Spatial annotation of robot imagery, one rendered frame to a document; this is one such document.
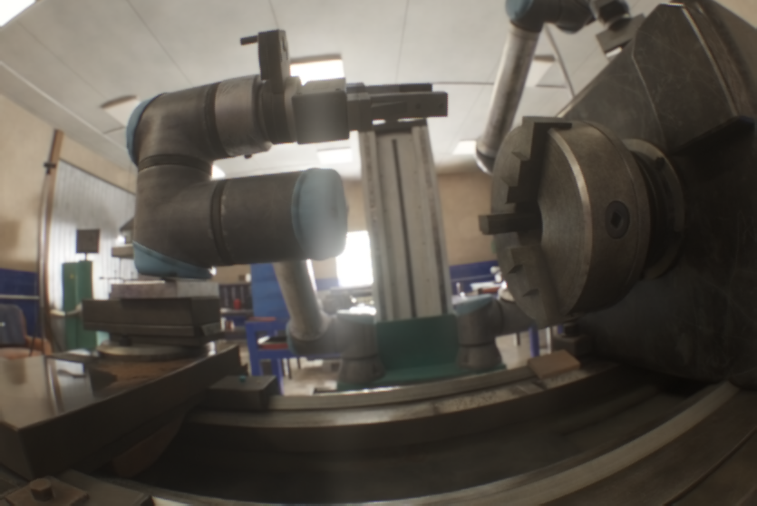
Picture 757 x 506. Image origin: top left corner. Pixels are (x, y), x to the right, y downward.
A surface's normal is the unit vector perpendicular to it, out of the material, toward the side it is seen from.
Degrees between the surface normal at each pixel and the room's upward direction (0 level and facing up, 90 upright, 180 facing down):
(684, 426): 48
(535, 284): 71
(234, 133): 143
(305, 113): 131
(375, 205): 90
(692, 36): 90
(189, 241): 121
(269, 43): 108
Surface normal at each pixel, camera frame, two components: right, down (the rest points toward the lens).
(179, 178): 0.64, -0.21
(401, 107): 0.58, 0.39
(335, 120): 0.09, 0.50
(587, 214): -0.67, 0.03
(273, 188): 0.01, -0.54
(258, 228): 0.09, 0.21
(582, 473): -0.04, -0.79
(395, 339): -0.05, -0.18
